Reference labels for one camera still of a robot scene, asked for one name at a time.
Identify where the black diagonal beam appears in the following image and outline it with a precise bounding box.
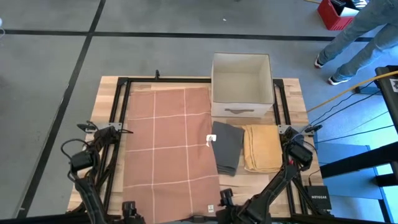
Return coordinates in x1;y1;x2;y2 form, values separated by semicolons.
320;141;398;179

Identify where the black floor cable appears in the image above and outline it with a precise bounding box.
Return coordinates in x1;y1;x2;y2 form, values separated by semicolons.
312;81;382;123
317;124;395;144

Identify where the black Netgear network switch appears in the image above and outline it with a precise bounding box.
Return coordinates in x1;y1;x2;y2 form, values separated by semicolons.
306;185;333;211

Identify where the black side table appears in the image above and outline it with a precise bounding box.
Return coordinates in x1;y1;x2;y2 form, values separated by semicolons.
374;64;398;178

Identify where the white box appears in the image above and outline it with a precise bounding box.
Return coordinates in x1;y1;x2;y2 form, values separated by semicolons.
340;6;361;17

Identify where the yellow towel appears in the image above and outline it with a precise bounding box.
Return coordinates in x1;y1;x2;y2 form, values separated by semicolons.
241;124;284;174

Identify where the red plastic crate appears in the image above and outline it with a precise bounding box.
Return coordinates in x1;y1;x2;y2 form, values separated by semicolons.
317;0;361;31

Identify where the dark grey towel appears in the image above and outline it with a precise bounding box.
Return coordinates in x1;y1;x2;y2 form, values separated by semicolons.
211;121;246;177

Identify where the black cable sleeve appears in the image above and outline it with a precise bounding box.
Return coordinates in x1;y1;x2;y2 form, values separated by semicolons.
93;143;121;200

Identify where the beige fabric storage box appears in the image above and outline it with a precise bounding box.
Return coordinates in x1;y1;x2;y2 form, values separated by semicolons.
210;52;275;119

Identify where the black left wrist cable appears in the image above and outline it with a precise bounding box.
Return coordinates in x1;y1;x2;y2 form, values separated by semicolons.
60;138;91;164

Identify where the yellow cable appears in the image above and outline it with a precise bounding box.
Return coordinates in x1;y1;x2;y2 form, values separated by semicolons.
305;70;398;114

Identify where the black metal rig frame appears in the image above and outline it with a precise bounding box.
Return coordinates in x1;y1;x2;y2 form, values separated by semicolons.
0;69;335;224

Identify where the pink towel with white label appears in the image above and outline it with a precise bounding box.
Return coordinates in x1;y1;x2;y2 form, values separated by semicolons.
123;86;222;224

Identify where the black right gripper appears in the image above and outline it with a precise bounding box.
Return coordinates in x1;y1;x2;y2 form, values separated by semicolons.
215;188;259;224

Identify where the person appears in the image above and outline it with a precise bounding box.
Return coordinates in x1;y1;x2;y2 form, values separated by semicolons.
313;0;398;86

